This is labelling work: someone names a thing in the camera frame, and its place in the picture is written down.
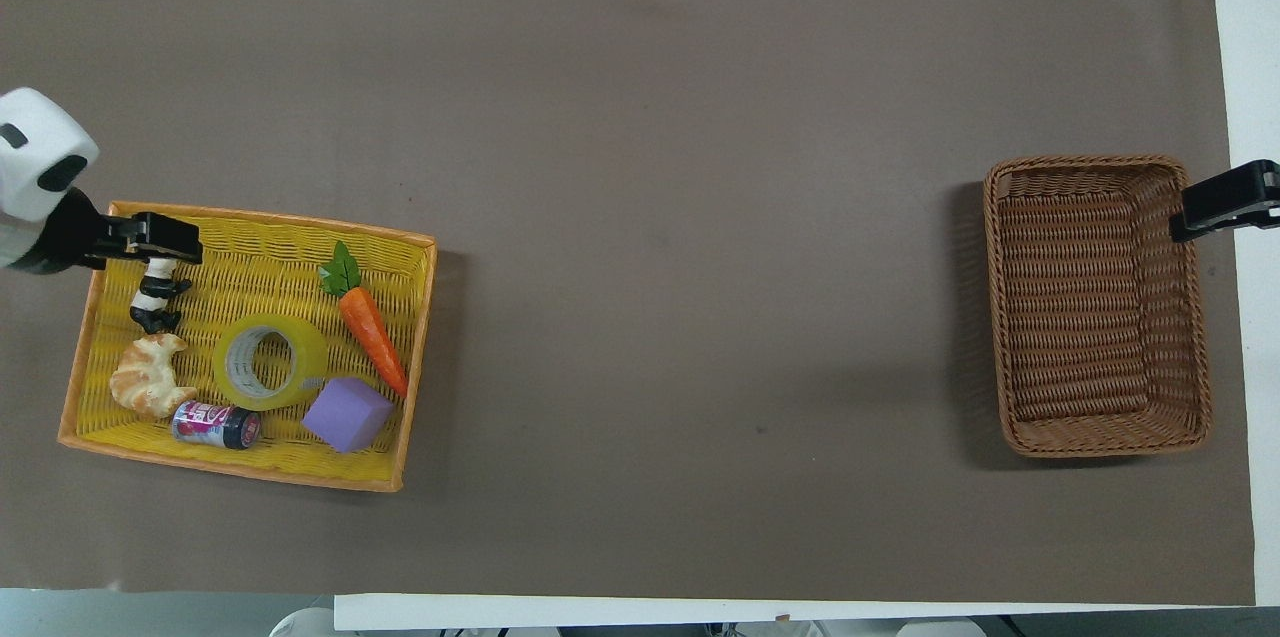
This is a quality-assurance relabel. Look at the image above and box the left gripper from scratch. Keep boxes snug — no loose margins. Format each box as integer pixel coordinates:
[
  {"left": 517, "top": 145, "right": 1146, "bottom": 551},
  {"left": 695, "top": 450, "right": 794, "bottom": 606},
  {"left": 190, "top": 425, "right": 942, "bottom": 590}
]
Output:
[{"left": 28, "top": 187, "right": 137, "bottom": 276}]

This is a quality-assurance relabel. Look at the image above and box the yellow wicker basket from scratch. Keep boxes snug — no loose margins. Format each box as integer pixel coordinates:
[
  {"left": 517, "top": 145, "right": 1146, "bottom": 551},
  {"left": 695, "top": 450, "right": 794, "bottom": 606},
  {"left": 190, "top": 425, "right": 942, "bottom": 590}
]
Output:
[{"left": 57, "top": 201, "right": 438, "bottom": 494}]

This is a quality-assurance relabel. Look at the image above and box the yellow tape roll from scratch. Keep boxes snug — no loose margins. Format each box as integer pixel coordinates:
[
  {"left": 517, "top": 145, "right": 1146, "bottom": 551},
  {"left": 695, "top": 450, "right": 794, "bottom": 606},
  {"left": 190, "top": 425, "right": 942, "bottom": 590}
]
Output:
[{"left": 212, "top": 314, "right": 330, "bottom": 411}]

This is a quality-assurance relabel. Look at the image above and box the brown wicker basket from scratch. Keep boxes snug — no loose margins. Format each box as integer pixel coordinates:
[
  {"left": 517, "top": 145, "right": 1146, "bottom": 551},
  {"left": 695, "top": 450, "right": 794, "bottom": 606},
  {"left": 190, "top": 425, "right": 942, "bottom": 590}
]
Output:
[{"left": 983, "top": 154, "right": 1213, "bottom": 459}]

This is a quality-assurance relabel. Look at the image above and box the black and white toy animal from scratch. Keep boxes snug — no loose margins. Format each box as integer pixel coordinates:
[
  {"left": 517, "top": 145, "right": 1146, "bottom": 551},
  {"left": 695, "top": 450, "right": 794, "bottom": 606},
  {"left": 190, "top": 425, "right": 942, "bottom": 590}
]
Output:
[{"left": 130, "top": 257, "right": 193, "bottom": 335}]

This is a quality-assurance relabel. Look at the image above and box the toy croissant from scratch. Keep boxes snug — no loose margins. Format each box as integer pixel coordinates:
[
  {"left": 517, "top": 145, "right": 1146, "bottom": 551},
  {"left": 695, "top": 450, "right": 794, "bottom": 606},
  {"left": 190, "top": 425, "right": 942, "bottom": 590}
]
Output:
[{"left": 109, "top": 333, "right": 199, "bottom": 420}]

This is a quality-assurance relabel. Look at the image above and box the small drink can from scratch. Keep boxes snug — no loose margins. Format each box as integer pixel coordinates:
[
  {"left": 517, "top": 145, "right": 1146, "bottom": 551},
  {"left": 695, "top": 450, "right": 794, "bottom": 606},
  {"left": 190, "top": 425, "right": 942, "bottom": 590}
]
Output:
[{"left": 172, "top": 400, "right": 263, "bottom": 450}]

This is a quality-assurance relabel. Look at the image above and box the orange toy carrot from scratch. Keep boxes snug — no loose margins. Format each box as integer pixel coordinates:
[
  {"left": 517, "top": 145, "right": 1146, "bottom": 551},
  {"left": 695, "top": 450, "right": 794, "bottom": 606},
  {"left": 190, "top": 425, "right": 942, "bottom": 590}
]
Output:
[{"left": 318, "top": 240, "right": 410, "bottom": 398}]

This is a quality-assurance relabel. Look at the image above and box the purple foam cube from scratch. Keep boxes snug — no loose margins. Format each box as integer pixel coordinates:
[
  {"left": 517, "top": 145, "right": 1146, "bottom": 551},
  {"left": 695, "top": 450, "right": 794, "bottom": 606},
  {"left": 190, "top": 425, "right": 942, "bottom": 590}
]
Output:
[{"left": 301, "top": 377, "right": 396, "bottom": 454}]

